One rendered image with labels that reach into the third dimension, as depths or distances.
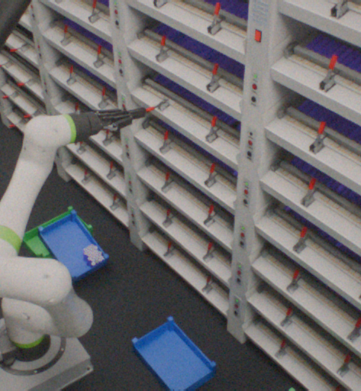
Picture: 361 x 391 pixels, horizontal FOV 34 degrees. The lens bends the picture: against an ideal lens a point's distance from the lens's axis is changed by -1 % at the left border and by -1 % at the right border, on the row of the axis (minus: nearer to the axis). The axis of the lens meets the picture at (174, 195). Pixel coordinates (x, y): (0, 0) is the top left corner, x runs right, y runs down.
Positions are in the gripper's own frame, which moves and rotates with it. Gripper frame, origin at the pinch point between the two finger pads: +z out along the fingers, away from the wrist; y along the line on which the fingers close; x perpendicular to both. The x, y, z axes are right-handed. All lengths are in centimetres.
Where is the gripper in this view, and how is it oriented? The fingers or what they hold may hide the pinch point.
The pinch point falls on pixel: (136, 114)
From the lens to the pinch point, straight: 197.5
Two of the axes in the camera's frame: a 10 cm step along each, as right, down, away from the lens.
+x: 1.4, -8.3, -5.4
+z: 7.6, -2.6, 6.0
